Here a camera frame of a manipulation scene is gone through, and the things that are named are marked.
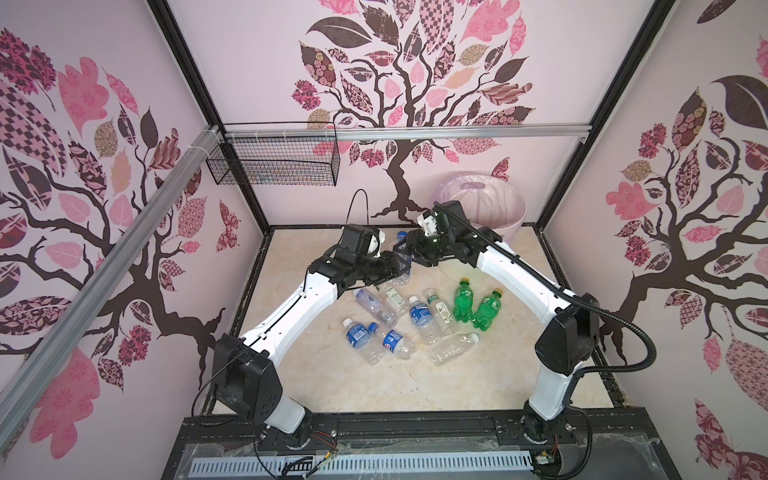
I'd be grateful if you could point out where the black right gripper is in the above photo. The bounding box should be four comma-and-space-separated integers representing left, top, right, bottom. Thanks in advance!
391, 231, 453, 266

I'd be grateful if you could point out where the blue cap pale label bottle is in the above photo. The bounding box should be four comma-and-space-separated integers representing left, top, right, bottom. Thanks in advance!
391, 231, 412, 286

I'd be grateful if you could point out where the white cap blue label bottle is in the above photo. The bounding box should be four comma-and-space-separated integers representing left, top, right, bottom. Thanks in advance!
343, 318, 383, 365

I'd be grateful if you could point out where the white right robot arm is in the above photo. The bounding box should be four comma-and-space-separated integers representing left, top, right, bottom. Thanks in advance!
405, 201, 598, 442

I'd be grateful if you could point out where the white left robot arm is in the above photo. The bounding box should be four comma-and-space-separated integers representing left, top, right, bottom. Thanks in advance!
211, 225, 410, 438

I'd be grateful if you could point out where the pink plastic bin liner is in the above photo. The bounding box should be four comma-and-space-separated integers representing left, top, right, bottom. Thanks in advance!
432, 174, 527, 227

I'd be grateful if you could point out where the white ribbed waste bin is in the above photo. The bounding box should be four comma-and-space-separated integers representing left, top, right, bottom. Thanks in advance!
487, 222, 523, 245

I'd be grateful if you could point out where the clear bottle white green label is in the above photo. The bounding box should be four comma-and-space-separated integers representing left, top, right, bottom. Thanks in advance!
376, 283, 409, 317

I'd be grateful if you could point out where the green soda bottle left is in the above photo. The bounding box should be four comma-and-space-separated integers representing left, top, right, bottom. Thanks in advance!
452, 277, 474, 323

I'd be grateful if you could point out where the green soda bottle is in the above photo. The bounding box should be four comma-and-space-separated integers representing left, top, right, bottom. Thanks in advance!
452, 277, 474, 323
472, 289, 503, 331

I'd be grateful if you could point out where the Pocari Sweat bottle blue label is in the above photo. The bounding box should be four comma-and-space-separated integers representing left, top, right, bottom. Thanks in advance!
409, 295, 441, 345

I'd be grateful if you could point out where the green soda bottle right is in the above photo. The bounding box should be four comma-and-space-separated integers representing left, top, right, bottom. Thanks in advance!
472, 289, 503, 331

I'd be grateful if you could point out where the clear empty bottle white cap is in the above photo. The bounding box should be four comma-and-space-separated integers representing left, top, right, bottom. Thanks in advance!
428, 333, 480, 366

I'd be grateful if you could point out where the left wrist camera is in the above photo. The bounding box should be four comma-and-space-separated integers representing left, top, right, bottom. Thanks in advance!
363, 226, 386, 258

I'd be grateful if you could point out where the silver aluminium rail back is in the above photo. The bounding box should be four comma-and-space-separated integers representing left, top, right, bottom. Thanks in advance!
225, 123, 592, 142

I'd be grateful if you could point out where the silver aluminium rail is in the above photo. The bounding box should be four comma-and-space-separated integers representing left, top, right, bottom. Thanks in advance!
225, 123, 592, 142
1, 125, 221, 448

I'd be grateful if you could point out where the black wire mesh basket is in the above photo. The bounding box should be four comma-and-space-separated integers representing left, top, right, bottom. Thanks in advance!
206, 120, 341, 187

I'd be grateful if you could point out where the black corrugated cable conduit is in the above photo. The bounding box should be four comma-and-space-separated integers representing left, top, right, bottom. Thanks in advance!
434, 203, 658, 480

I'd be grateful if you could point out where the silver aluminium rail left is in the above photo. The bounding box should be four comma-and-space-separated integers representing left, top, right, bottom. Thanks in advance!
1, 125, 221, 448

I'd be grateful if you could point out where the white slotted cable duct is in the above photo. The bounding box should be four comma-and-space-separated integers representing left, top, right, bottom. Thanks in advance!
186, 451, 533, 479

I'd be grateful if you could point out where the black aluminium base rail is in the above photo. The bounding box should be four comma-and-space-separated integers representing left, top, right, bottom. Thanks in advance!
172, 407, 661, 456

